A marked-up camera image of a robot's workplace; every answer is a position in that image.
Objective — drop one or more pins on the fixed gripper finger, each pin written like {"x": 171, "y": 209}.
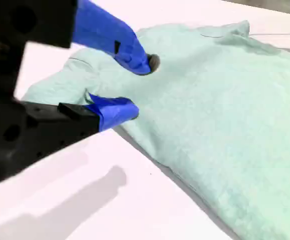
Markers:
{"x": 109, "y": 112}

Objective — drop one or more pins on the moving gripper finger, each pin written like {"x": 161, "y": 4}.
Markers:
{"x": 109, "y": 32}

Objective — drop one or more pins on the pale green T-shirt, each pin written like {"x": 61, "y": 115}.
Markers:
{"x": 210, "y": 112}

